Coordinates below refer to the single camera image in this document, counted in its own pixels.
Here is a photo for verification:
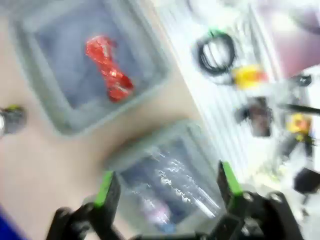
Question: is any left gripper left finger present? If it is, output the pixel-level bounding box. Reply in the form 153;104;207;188
52;170;123;240

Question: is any clear plastic bottle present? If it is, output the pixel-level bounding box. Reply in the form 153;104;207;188
124;144;222;227

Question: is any crushed dark blue can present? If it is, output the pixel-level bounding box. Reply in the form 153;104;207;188
0;104;27;138

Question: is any person in blue hoodie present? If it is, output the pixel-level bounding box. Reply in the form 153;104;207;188
0;201;30;240

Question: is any grey fabric basket labelled Plastic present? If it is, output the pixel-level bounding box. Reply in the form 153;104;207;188
104;119;232;237

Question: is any yellow red tool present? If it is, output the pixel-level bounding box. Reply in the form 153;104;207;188
230;63;270;90

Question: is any black box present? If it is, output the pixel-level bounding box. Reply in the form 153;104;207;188
293;166;320;195

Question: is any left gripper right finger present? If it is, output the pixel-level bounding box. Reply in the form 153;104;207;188
214;160;301;240

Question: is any grey fabric basket labelled Can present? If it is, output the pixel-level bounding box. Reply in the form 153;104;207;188
11;0;172;137

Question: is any yellow black tool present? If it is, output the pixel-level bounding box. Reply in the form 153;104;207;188
285;112;314;144

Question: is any crushed red can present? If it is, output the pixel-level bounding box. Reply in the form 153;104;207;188
84;34;136;104

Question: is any black device on floor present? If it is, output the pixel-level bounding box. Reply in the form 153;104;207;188
236;96;274;138

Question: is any coiled black cable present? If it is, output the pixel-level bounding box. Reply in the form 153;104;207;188
195;28;238;77

